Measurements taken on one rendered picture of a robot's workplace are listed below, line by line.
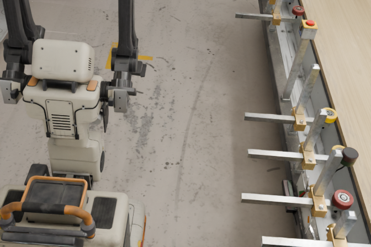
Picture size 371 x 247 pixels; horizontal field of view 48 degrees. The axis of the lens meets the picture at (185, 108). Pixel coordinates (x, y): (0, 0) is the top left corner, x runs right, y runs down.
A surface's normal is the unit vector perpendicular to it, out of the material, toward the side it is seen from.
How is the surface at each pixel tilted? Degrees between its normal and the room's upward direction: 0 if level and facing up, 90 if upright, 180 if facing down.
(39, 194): 0
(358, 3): 0
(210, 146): 0
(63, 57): 48
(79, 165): 82
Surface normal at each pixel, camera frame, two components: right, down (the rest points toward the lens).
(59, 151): -0.03, 0.58
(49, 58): 0.02, 0.03
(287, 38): 0.07, -0.72
